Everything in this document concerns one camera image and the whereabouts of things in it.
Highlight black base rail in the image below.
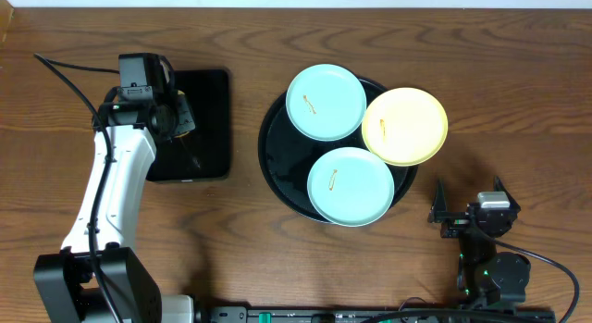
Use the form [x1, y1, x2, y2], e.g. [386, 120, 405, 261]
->
[190, 305, 556, 323]

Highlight black rectangular tray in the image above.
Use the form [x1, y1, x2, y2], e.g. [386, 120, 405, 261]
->
[147, 68, 231, 182]

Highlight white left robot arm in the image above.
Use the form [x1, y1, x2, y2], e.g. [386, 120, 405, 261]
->
[33, 92, 196, 322]

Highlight mint plate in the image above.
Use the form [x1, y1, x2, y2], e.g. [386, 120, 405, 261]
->
[307, 147, 395, 227]
[286, 64, 367, 142]

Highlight yellow green sponge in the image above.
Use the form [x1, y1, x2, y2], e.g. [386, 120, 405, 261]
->
[174, 91, 195, 138]

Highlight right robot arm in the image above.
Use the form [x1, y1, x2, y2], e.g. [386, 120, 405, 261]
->
[428, 178, 531, 311]

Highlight yellow plate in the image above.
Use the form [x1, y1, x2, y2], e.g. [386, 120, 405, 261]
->
[362, 87, 449, 167]

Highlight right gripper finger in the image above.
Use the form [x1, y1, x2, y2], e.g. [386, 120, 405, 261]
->
[493, 176, 521, 210]
[427, 180, 448, 223]

